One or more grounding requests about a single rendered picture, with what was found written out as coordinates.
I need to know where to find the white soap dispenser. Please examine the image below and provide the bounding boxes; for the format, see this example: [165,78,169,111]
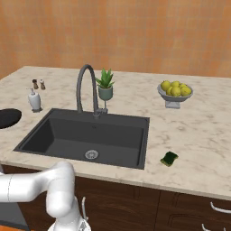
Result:
[26,88,43,114]

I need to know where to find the brown drawer front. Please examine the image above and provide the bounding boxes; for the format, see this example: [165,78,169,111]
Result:
[154,189,231,231]

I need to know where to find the white cupboard door handle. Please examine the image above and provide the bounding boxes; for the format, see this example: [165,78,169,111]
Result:
[81,196,89,222]

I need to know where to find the dark grey sink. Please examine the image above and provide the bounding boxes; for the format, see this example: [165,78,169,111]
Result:
[13,107,151,171]

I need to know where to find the grey dishwasher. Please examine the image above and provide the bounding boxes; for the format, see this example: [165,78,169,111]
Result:
[0,201,31,231]

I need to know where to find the dark grey tap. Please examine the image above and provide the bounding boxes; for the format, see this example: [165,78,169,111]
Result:
[76,63,109,118]

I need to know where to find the brown cupboard door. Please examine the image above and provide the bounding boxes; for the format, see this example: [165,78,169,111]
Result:
[74,176,161,231]

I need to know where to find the grey bowl of lemons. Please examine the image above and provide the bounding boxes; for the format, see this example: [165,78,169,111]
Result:
[157,79,194,109]

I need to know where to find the potted green plant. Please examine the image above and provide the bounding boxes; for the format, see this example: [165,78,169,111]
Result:
[95,68,116,109]

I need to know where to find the white drawer handle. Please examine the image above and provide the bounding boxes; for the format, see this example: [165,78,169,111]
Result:
[201,223,227,231]
[209,201,231,215]

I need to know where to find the green and yellow sponge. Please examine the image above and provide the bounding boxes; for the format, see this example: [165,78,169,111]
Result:
[160,151,180,168]

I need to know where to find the black pan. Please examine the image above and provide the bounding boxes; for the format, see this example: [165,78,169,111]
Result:
[0,107,23,130]

